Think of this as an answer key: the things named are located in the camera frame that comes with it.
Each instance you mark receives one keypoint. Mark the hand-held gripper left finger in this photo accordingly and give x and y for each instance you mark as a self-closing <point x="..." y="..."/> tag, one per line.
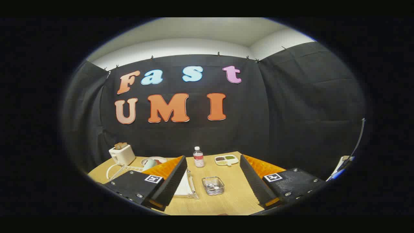
<point x="173" y="181"/>

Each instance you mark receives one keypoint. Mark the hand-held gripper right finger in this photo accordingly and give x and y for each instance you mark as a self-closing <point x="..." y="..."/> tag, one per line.
<point x="255" y="181"/>

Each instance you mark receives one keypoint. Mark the pale green plate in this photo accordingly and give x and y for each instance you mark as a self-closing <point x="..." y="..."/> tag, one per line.
<point x="149" y="165"/>

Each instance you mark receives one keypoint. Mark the beige round dish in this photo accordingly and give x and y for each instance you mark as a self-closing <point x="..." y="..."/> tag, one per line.
<point x="160" y="158"/>

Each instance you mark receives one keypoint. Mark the white divided snack tray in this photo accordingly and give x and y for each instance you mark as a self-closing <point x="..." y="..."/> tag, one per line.
<point x="230" y="161"/>

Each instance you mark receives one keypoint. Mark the clear bottle with red label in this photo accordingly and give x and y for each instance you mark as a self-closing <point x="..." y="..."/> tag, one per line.
<point x="199" y="160"/>

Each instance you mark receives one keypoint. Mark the cream white toaster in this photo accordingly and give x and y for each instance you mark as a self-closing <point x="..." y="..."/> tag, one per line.
<point x="124" y="156"/>

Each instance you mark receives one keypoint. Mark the brown toast slice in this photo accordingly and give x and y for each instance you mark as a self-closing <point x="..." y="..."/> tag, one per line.
<point x="117" y="146"/>
<point x="124" y="145"/>

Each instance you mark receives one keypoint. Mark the white blue-edged board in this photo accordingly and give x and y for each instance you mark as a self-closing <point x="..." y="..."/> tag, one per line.
<point x="342" y="162"/>

